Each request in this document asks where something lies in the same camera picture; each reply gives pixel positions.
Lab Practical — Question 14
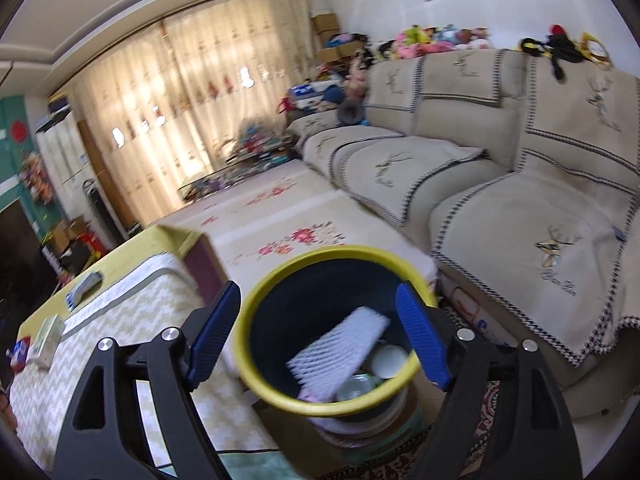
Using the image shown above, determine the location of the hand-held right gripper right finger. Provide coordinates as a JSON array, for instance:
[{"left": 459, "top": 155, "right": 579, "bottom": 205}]
[{"left": 395, "top": 282, "right": 583, "bottom": 480}]

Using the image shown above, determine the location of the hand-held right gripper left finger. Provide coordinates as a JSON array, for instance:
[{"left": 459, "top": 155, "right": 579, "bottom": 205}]
[{"left": 55, "top": 280, "right": 242, "bottom": 480}]

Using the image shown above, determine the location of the white paper cup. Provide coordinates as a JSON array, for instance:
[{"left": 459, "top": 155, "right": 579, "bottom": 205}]
[{"left": 370, "top": 342, "right": 410, "bottom": 380}]

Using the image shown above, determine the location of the white foam net sleeve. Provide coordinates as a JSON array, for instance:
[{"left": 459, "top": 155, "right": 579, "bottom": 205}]
[{"left": 286, "top": 306, "right": 392, "bottom": 402}]

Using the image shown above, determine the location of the clear plastic bottle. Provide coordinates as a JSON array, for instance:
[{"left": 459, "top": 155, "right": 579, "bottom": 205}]
[{"left": 336, "top": 372, "right": 382, "bottom": 403}]

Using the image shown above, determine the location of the yellow rim trash bin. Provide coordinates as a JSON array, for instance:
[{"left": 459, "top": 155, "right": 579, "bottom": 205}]
[{"left": 232, "top": 245, "right": 438, "bottom": 448}]

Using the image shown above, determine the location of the chevron pattern tablecloth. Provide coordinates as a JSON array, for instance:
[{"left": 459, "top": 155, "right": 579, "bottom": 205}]
[{"left": 10, "top": 225, "right": 281, "bottom": 480}]

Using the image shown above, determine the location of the silver tube box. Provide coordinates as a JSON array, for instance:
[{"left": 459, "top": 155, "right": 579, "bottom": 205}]
[{"left": 65, "top": 271, "right": 103, "bottom": 311}]

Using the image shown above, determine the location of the white barcode box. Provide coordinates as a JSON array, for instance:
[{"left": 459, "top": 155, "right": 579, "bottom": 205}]
[{"left": 25, "top": 315, "right": 66, "bottom": 368}]

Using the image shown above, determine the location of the glass coffee table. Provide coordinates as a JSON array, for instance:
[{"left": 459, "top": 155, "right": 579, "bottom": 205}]
[{"left": 177, "top": 135, "right": 301, "bottom": 205}]

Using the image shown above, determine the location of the tower fan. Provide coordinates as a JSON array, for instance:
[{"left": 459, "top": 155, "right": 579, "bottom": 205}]
[{"left": 82, "top": 179, "right": 111, "bottom": 253}]

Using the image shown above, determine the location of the beige sofa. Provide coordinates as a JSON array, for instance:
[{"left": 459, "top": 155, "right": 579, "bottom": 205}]
[{"left": 287, "top": 47, "right": 640, "bottom": 418}]

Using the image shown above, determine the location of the blue tissue packet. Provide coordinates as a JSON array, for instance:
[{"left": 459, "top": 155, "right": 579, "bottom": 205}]
[{"left": 7, "top": 340, "right": 32, "bottom": 373}]

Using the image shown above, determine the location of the black television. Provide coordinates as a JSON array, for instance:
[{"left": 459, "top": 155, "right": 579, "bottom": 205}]
[{"left": 0, "top": 195, "right": 58, "bottom": 321}]

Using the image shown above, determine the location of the white cabinet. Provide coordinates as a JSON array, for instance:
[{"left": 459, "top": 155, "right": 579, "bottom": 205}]
[{"left": 35, "top": 110, "right": 98, "bottom": 213}]

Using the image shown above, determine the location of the grey round cushion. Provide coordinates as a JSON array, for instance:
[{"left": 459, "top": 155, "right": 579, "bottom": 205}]
[{"left": 336, "top": 101, "right": 367, "bottom": 127}]

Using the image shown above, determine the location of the hanging flower decoration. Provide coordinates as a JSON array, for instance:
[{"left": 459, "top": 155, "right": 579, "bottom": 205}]
[{"left": 21, "top": 152, "right": 55, "bottom": 206}]

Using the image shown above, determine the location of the beige patterned curtain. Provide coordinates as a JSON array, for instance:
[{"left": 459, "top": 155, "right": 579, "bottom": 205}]
[{"left": 70, "top": 0, "right": 328, "bottom": 223}]

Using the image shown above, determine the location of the pink plush doll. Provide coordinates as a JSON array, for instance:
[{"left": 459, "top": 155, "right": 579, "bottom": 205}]
[{"left": 342, "top": 57, "right": 373, "bottom": 103}]

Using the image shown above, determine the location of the pile of plush toys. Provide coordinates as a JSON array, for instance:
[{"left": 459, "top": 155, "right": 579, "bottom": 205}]
[{"left": 377, "top": 24, "right": 496, "bottom": 60}]

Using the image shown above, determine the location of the stack of cardboard boxes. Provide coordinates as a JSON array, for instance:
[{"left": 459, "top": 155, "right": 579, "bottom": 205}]
[{"left": 310, "top": 12, "right": 366, "bottom": 63}]

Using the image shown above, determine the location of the black yellow plush toy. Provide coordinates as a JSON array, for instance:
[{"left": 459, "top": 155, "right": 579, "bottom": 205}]
[{"left": 517, "top": 24, "right": 612, "bottom": 81}]

